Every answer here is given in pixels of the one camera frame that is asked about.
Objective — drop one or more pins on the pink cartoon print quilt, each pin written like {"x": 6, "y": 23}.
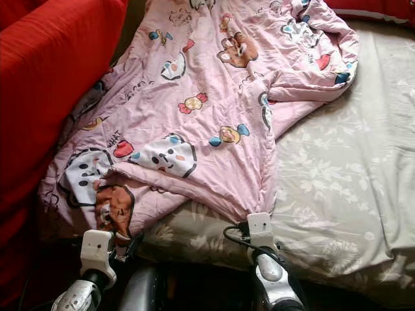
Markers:
{"x": 207, "y": 97}

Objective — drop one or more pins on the large red cushion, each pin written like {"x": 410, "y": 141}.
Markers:
{"x": 45, "y": 110}

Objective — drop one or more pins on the beige floral bed sheet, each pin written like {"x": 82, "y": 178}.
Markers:
{"x": 343, "y": 181}

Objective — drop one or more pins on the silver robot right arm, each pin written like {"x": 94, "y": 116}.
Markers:
{"x": 275, "y": 278}

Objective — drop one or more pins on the small red cushion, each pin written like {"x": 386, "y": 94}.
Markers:
{"x": 13, "y": 10}

